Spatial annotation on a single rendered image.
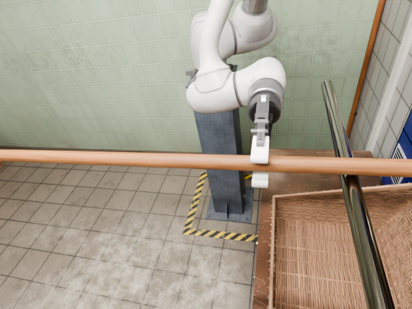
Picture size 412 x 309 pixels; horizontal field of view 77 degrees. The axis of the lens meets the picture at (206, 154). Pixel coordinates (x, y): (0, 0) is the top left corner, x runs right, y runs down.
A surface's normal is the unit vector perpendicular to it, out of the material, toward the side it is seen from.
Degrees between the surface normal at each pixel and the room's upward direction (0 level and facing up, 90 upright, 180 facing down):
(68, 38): 90
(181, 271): 0
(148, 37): 90
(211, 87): 59
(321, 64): 90
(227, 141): 90
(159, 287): 0
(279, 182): 0
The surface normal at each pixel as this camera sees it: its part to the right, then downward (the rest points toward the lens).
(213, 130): -0.21, 0.67
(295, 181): -0.15, -0.74
